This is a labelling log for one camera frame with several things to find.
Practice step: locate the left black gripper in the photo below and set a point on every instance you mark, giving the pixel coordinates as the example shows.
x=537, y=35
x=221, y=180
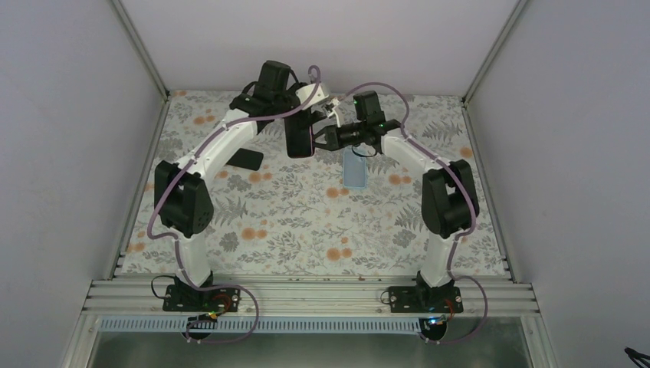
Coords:
x=309, y=120

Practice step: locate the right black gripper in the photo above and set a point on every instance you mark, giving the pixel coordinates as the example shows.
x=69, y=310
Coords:
x=333, y=138

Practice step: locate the black phone case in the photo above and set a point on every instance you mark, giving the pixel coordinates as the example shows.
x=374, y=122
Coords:
x=295, y=127

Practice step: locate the light blue phone case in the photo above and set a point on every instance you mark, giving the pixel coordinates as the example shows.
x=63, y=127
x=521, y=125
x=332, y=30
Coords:
x=354, y=170

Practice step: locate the black phone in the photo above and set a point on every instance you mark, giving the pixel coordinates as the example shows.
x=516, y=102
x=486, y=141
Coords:
x=246, y=159
x=308, y=139

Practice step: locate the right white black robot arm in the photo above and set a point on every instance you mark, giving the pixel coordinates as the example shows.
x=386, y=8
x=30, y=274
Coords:
x=449, y=204

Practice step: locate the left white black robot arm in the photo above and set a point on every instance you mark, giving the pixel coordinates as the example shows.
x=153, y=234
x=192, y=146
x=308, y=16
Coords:
x=182, y=201

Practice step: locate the floral table mat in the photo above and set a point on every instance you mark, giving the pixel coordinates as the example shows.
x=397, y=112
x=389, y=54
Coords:
x=295, y=217

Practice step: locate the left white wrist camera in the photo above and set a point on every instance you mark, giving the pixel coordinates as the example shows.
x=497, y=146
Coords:
x=312, y=94

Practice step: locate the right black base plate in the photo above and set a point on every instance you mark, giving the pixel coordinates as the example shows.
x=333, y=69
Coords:
x=406, y=299

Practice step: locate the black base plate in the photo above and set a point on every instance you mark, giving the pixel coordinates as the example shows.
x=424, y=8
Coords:
x=406, y=299
x=182, y=298

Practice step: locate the left aluminium frame post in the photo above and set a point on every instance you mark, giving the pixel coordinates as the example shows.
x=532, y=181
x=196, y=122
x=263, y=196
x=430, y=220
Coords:
x=139, y=46

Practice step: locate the aluminium frame post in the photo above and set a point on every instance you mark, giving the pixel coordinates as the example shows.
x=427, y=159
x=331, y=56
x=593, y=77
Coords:
x=139, y=46
x=499, y=42

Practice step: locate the right aluminium frame post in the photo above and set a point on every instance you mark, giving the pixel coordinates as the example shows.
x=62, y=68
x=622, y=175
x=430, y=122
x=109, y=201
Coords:
x=499, y=42

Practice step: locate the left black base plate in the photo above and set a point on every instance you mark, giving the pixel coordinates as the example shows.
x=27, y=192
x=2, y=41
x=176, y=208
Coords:
x=182, y=298

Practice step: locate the aluminium front rail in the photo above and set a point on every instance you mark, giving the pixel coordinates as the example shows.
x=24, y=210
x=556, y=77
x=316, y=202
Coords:
x=282, y=296

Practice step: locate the slotted grey cable duct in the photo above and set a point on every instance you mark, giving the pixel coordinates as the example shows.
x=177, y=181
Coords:
x=264, y=325

